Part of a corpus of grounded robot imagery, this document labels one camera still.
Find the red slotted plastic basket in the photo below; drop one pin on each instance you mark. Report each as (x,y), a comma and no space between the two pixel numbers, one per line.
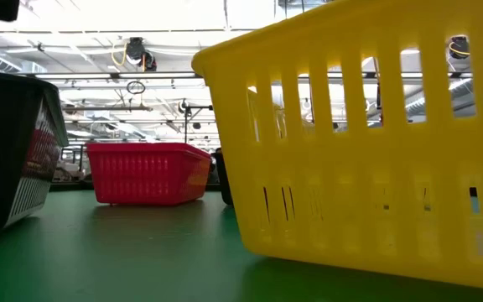
(141,184)
(141,147)
(40,153)

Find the yellow slotted plastic basket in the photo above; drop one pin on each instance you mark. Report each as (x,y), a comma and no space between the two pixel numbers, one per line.
(350,168)

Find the black pole stand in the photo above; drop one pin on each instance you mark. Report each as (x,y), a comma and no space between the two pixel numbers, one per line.
(185,126)

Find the long ceiling strip light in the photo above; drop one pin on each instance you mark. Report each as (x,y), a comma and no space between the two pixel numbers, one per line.
(99,76)

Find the distant cluttered workbench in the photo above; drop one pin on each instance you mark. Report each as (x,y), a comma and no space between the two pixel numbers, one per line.
(67,170)

